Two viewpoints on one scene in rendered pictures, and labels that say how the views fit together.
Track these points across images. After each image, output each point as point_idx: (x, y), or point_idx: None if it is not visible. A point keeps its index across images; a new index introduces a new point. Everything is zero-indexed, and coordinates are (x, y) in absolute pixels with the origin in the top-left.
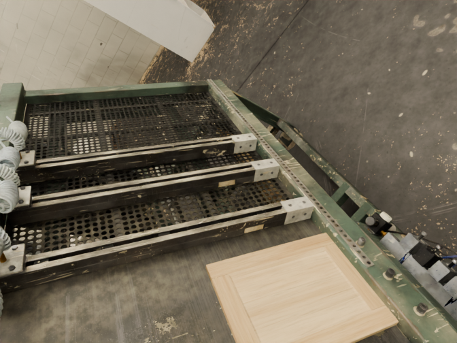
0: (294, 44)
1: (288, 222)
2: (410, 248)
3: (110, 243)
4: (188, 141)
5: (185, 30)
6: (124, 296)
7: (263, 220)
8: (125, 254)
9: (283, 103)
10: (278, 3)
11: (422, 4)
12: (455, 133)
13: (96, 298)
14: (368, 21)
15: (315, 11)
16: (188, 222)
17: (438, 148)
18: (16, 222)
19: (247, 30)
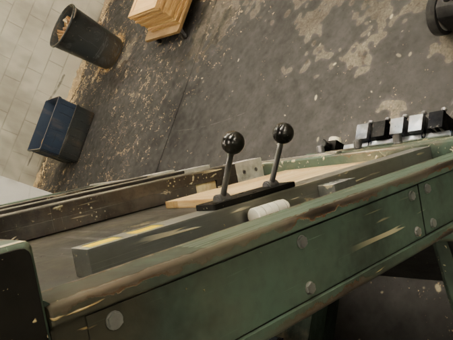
0: (180, 156)
1: (242, 181)
2: (366, 133)
3: (38, 206)
4: (93, 186)
5: None
6: (76, 234)
7: (212, 174)
8: (61, 212)
9: None
10: (145, 136)
11: (282, 58)
12: (371, 119)
13: (40, 243)
14: (243, 94)
15: (188, 119)
16: (127, 186)
17: None
18: None
19: (118, 179)
